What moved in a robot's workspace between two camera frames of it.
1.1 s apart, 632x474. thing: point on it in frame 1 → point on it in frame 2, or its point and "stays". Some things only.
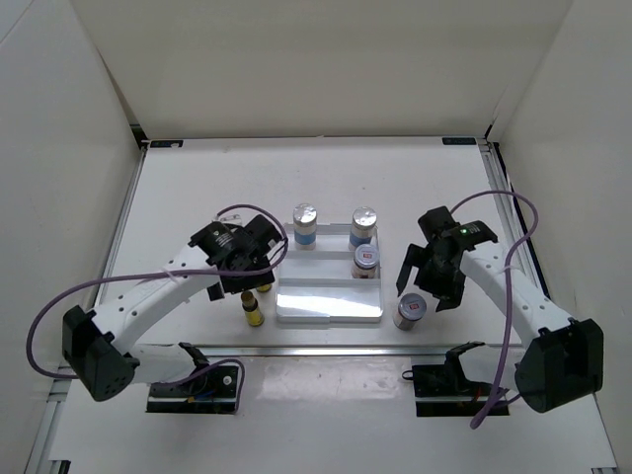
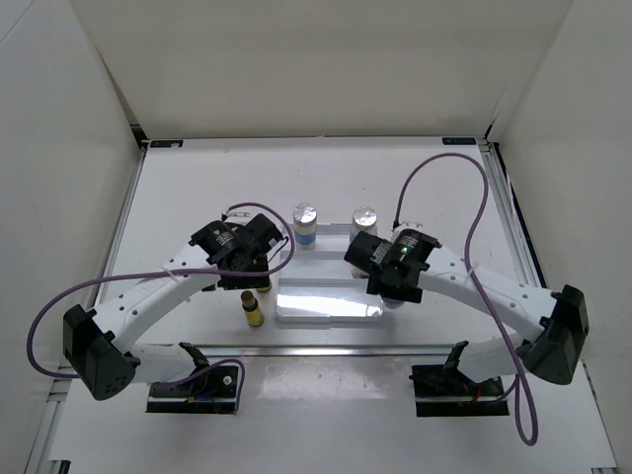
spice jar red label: [411, 308] → [391, 303]
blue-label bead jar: [363, 228] stays
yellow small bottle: [265, 288] stays
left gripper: [248, 281] stays
